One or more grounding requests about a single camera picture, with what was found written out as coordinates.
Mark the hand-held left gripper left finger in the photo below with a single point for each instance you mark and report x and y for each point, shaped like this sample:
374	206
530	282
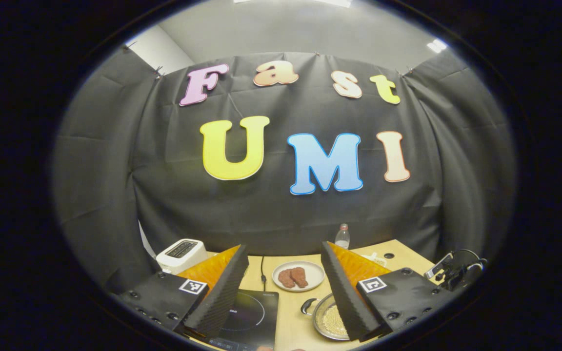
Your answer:
222	297

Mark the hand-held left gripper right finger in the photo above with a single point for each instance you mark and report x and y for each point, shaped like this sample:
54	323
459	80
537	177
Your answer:
349	297

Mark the black induction cooktop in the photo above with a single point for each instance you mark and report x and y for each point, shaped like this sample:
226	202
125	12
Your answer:
256	312

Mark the pile of soybeans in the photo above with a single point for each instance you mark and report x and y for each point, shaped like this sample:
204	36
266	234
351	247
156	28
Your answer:
334	325

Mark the round white plate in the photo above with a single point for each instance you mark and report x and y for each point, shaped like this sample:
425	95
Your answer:
310	278

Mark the white toaster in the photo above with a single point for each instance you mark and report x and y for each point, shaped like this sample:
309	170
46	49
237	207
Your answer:
183	263

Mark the clear plastic water bottle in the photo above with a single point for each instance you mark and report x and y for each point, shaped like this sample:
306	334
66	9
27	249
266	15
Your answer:
342	239

